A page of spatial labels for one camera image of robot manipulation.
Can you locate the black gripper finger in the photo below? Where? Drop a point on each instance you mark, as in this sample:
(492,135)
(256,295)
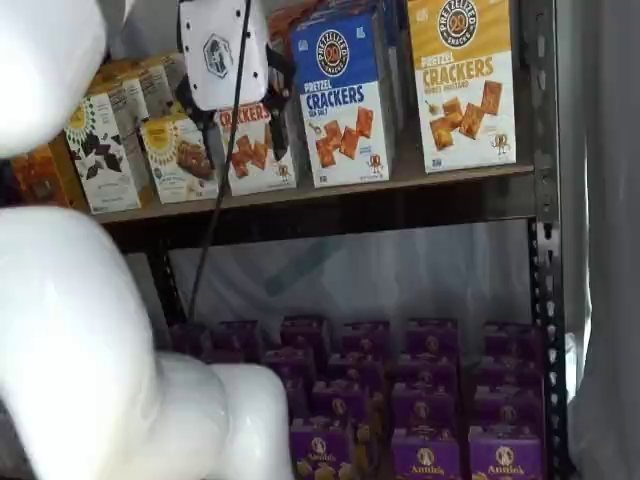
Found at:
(209,142)
(279,85)

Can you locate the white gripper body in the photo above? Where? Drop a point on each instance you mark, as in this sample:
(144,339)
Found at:
(215,55)

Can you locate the blue white pretzel crackers box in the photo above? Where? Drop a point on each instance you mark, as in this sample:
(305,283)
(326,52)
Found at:
(340,125)
(395,60)

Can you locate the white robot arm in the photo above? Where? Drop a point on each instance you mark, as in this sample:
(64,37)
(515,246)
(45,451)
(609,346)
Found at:
(75,325)

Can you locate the Simple Mills sweet thins box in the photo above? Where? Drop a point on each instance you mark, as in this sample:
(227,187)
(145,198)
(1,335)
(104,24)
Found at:
(125,100)
(172,67)
(107,165)
(150,80)

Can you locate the orange white pretzel crackers box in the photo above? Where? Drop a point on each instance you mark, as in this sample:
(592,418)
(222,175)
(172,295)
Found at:
(250,160)
(281,27)

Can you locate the wooden shelf board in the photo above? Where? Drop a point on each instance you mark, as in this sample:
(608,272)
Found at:
(400,181)

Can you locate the orange snack box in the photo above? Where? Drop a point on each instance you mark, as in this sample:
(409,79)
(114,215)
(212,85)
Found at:
(45,175)

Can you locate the yellow white pretzel crackers box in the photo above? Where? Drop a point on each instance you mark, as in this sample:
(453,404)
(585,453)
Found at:
(460,100)

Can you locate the purple Annie's snack box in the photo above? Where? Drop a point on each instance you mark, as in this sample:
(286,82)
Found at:
(366,340)
(235,336)
(422,407)
(432,340)
(222,356)
(356,370)
(320,452)
(425,457)
(505,460)
(192,342)
(296,400)
(305,332)
(340,402)
(512,342)
(289,364)
(510,377)
(427,372)
(507,412)

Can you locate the black metal shelf rack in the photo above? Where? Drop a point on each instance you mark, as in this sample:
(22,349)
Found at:
(547,150)

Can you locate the brown bunny print snack box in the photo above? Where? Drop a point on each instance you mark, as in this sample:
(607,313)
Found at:
(370,440)

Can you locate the white backdrop sheet teal logo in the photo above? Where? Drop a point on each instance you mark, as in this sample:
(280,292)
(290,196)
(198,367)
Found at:
(350,280)

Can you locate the grey curtain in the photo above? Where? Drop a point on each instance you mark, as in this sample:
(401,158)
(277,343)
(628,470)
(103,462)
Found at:
(610,250)

